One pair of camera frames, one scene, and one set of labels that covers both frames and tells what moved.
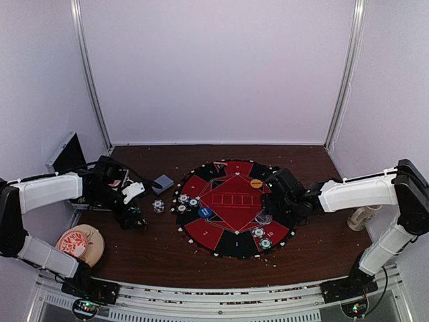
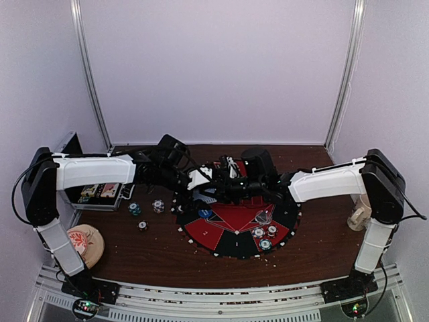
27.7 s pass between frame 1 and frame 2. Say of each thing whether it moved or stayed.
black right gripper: moved
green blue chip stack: stayed
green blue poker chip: stayed
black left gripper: moved
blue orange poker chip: stayed
